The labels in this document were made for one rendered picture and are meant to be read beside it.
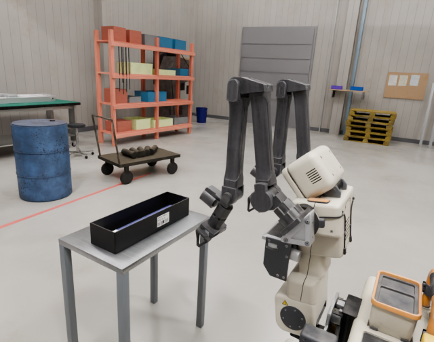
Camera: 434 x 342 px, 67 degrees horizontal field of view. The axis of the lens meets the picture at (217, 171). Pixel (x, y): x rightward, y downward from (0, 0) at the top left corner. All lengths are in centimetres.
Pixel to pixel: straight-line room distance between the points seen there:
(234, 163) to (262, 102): 23
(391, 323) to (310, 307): 27
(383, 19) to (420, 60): 155
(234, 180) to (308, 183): 26
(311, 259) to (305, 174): 34
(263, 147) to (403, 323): 74
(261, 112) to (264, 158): 15
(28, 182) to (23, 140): 51
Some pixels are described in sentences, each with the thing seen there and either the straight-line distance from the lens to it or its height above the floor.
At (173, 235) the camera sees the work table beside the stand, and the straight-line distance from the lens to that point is 178.
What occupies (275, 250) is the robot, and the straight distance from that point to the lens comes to 129.
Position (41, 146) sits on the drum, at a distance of 436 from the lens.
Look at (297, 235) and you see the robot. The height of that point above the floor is 114.
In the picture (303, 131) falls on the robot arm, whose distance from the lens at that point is 147.
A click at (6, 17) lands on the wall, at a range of 820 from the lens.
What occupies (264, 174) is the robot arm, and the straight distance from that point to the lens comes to 109.
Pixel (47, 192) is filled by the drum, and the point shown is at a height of 13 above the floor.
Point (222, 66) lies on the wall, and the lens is 1259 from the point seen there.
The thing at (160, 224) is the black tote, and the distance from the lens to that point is 181.
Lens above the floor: 163
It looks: 16 degrees down
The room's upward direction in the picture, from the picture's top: 3 degrees clockwise
